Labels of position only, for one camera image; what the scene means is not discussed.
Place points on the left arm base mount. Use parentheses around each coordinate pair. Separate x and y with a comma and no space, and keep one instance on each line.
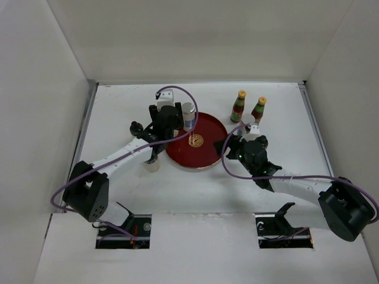
(119,228)

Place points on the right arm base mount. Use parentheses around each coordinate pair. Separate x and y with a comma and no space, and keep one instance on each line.
(275,232)

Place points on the round red tray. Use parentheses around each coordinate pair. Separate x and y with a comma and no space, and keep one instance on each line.
(197,150)

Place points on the silver lid jar large beads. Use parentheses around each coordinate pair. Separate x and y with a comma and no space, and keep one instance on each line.
(247,119)

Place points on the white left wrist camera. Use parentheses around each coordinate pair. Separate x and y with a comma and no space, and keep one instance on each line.
(164,98)

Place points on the silver lid jar small beads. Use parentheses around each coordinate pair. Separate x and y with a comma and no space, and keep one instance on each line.
(188,111)

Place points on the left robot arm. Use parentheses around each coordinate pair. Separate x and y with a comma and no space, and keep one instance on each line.
(89,196)

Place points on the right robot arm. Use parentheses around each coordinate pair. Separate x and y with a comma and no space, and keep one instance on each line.
(346,208)

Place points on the yellow cap sauce bottle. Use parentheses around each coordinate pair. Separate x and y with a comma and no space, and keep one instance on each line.
(258,110)
(238,107)

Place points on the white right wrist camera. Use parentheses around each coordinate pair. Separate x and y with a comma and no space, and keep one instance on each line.
(249,132)

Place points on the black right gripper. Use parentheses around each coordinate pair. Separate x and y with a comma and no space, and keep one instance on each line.
(233,142)

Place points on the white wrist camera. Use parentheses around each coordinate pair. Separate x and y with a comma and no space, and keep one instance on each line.
(164,98)
(249,132)

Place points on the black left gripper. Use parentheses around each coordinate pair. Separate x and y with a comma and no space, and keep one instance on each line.
(178,123)

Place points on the black cap spice grinder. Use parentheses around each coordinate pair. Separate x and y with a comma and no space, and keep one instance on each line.
(263,140)
(152,165)
(135,128)

